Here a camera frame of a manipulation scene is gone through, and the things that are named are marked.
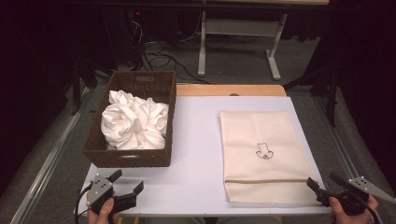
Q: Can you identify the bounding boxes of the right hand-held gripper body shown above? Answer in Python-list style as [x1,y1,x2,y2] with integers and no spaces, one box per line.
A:
[320,176,396,217]

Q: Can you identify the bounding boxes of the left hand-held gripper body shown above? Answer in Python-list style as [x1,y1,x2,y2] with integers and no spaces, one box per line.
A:
[86,174,137,216]

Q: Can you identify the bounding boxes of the brown woven basket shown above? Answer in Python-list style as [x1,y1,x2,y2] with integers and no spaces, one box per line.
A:
[82,70,177,169]

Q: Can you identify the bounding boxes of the white garment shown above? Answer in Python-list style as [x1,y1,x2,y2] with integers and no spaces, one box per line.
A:
[100,90,170,151]

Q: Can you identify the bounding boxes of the cream drawstring laundry bag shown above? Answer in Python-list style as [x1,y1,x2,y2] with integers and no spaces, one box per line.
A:
[219,110,321,204]

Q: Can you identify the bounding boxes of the person's right hand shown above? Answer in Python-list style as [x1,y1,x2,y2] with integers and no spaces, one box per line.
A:
[329,195,379,224]

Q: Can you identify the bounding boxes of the person's left hand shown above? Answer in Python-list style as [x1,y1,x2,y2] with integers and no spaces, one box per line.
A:
[87,198,120,224]

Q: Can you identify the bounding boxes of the white board mat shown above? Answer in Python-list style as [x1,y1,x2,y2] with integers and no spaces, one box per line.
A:
[74,95,335,217]

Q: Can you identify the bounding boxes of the black metal stand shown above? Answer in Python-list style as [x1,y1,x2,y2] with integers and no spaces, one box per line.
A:
[70,59,110,117]
[283,66,340,128]

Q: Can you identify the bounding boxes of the dark equipment box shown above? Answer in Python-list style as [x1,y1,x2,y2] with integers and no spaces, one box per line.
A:
[102,8,148,71]

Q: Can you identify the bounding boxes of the white-framed desk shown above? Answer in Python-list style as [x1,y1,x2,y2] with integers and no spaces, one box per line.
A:
[192,0,331,81]

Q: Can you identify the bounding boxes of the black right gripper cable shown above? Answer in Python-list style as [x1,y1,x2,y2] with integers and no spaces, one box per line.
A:
[354,192,380,224]

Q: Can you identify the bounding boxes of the aluminium floor rail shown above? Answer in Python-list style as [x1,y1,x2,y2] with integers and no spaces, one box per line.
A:
[10,87,92,224]
[314,96,384,224]

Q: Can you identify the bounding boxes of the black floor cables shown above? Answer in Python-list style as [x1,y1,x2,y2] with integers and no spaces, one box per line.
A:
[127,18,211,85]

